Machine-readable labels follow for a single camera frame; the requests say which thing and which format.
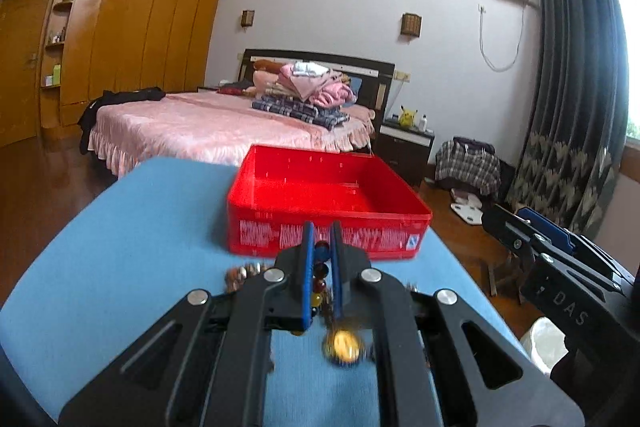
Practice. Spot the wooden wardrobe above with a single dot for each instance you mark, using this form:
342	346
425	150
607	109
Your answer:
150	32

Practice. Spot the small wall lamp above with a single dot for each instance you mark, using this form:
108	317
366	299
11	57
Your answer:
248	18

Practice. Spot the large wall lamp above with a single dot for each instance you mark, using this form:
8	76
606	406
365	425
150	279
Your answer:
411	26

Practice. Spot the dark red cloth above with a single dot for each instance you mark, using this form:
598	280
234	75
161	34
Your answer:
234	88

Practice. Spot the gold coin pendant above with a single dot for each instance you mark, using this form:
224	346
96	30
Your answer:
342	344

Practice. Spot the dark patterned curtain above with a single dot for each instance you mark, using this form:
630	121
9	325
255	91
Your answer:
565	82

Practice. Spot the black clothing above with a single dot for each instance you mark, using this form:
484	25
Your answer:
125	98

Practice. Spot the yellow plush toy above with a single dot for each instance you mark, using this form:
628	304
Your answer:
408	117

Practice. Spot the bed with pink bedspread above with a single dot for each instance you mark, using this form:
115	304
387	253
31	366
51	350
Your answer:
200	127

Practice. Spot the green box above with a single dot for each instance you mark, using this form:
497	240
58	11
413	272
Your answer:
56	74

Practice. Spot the folded plaid blanket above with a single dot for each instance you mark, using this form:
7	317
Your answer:
295	112

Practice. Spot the plaid bag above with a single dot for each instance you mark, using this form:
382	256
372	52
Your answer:
467	167

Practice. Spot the wooden stool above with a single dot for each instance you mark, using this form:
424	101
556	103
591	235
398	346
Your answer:
500	277

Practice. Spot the white bottle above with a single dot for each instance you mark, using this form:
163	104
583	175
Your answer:
423	124

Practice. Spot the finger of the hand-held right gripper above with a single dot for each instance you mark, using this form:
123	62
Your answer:
547	224
505	227

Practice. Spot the blue table cloth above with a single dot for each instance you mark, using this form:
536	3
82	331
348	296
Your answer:
125	257

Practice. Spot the white plastic bag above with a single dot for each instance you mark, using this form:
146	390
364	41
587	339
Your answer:
542	342

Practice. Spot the blue pillow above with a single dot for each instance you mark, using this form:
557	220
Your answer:
356	87

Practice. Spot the dark wooden headboard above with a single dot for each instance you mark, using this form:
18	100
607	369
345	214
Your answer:
370	72

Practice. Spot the wall power socket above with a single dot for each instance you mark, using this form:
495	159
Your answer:
403	76

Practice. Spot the white bathroom scale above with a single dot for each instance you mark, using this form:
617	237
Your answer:
467	213

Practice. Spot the window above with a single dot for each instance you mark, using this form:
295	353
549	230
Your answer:
631	57

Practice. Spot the pile of pink clothes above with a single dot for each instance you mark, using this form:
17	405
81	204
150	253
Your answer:
320	89

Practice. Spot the dark wooden nightstand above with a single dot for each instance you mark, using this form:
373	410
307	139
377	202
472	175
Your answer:
400	152

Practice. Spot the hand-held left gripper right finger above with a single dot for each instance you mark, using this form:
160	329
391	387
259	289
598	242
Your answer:
337	277

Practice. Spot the red rectangular box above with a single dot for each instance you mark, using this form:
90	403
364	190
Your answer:
325	187

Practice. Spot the white garment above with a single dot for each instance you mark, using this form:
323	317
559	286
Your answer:
307	69

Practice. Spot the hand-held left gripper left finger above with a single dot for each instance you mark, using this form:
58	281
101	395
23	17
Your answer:
308	282

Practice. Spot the wooden door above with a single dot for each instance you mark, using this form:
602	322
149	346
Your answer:
20	67

